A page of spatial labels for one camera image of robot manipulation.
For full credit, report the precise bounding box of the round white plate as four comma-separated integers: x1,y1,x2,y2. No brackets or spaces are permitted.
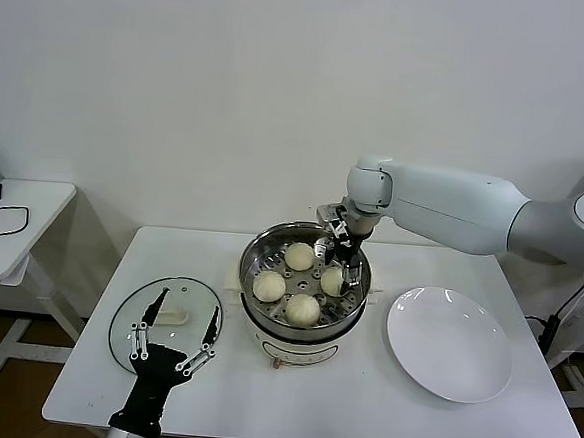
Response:
380,284,518,407

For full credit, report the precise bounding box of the stainless steel steamer basket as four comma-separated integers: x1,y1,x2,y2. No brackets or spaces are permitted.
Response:
233,217,376,346

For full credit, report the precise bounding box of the round glass lid white handle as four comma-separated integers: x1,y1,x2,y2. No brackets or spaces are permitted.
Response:
104,272,227,379

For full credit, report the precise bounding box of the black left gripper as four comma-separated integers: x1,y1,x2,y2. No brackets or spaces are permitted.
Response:
108,284,225,438

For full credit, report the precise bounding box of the white electric cooking pot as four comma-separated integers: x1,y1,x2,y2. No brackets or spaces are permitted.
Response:
215,252,388,380

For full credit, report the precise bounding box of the black looped cable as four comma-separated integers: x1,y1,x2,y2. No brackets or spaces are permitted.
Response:
0,202,30,241

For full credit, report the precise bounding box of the white steamed baozi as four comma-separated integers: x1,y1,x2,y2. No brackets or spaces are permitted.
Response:
282,242,317,273
319,265,348,298
283,292,323,330
250,268,287,304

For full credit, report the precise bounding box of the white side table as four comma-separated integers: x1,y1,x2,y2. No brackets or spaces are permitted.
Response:
0,179,95,396

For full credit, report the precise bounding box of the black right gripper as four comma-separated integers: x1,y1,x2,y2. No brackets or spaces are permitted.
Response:
322,224,367,294

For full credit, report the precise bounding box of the black cable with plug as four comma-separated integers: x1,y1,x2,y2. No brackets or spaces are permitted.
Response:
522,283,584,359

